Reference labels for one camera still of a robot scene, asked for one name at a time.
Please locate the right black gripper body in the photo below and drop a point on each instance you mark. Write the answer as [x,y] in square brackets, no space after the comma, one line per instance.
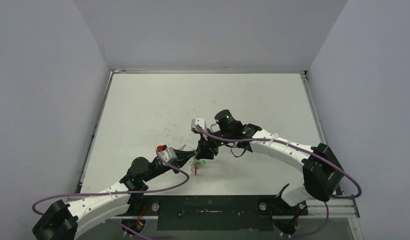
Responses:
[207,143]

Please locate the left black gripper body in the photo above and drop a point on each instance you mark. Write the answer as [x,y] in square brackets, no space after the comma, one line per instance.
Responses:
[156,170]

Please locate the metal keyring with red handle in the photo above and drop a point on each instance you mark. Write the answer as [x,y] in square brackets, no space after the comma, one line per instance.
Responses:
[195,164]

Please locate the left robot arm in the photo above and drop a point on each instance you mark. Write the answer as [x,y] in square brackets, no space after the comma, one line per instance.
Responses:
[69,220]

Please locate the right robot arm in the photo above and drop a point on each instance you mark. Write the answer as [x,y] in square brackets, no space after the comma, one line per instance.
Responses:
[318,165]

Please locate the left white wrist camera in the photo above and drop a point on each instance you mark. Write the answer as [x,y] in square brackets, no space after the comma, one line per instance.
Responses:
[167,154]

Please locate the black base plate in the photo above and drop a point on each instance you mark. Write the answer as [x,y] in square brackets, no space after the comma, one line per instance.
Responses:
[209,223]

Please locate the aluminium front rail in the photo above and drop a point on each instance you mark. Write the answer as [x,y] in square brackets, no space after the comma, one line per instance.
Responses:
[153,207]

